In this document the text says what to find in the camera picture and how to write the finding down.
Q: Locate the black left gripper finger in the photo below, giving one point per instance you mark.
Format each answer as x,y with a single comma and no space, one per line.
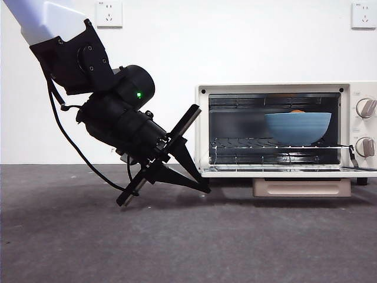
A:
184,154
176,181

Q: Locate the blue ribbed bowl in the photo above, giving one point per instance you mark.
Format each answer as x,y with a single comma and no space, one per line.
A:
297,128

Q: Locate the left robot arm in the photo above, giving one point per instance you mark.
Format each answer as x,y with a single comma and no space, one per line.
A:
112,118

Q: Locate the white toaster oven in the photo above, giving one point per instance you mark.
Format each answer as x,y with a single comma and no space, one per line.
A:
203,129

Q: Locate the beige oven knob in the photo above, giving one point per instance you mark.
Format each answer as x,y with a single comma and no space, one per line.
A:
365,146
365,108

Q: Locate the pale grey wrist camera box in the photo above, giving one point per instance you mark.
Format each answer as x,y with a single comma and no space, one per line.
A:
123,156

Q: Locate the white wall socket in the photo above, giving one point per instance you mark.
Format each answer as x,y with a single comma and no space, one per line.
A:
364,16
109,14

